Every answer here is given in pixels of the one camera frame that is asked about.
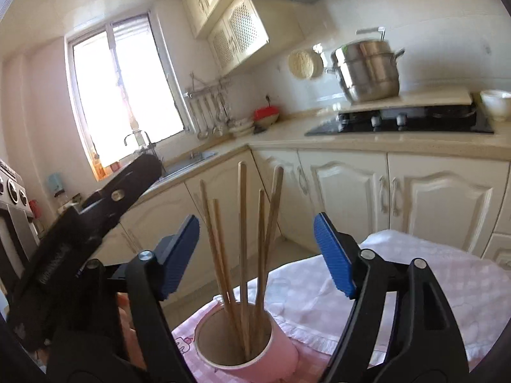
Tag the cream steamer tray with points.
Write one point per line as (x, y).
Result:
(303, 64)

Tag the small glass jar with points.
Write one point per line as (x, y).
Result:
(113, 166)

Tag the hanging metal ladle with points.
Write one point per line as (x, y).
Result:
(201, 133)
(215, 129)

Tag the kitchen window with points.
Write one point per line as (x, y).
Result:
(119, 87)

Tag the light blue container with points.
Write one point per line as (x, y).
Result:
(56, 183)

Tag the metal wall utensil rack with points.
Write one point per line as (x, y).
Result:
(205, 91)

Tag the pink cup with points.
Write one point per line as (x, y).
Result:
(275, 363)

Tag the silver countertop oven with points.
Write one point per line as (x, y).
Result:
(14, 215)

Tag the hanging metal skimmer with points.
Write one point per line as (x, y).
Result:
(227, 121)

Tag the cream base cabinets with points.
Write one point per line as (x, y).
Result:
(439, 195)

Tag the orange bottle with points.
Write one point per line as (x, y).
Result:
(99, 167)

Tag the black gas hob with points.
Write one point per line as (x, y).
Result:
(419, 121)

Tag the person's left hand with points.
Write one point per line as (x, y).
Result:
(129, 327)

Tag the steel double sink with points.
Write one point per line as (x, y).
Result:
(187, 163)

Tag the bunch of wooden chopsticks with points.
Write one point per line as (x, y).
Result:
(242, 227)

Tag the white bowl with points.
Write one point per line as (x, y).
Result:
(497, 105)

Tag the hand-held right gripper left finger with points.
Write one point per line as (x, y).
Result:
(179, 259)

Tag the small black object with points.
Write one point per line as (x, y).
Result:
(259, 129)

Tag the stacked white dishes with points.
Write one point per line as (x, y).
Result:
(241, 127)

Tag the chrome faucet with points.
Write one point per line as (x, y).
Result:
(145, 141)

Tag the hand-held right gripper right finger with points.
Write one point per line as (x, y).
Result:
(335, 255)

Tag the stainless steel steamer pot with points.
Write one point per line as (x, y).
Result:
(367, 72)

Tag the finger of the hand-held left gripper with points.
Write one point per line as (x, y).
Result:
(131, 179)

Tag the small lattice door wall cabinet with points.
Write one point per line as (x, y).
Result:
(239, 32)

